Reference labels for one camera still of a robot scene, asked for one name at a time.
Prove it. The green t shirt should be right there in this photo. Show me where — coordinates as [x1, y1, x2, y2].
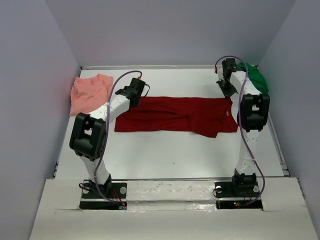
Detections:
[246, 63, 269, 94]

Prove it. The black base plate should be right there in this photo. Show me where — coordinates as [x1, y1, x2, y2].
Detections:
[212, 181, 263, 210]
[78, 180, 128, 211]

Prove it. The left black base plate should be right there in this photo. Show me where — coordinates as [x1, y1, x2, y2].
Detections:
[78, 180, 128, 211]

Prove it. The pink t shirt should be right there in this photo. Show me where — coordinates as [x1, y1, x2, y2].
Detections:
[69, 74, 114, 116]

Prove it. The red t shirt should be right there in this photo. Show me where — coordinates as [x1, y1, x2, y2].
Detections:
[114, 96, 238, 138]

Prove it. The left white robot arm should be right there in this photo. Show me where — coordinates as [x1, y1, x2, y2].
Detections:
[69, 78, 147, 198]

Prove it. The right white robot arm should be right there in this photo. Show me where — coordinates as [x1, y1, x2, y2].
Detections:
[213, 55, 270, 201]

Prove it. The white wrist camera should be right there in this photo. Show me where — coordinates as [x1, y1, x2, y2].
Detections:
[214, 66, 224, 81]
[142, 83, 151, 97]

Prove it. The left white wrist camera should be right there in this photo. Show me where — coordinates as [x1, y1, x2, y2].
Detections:
[142, 83, 151, 97]

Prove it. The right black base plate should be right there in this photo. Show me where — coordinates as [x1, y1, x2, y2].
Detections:
[212, 181, 263, 210]

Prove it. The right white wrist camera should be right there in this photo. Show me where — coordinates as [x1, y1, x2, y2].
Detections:
[214, 66, 224, 81]

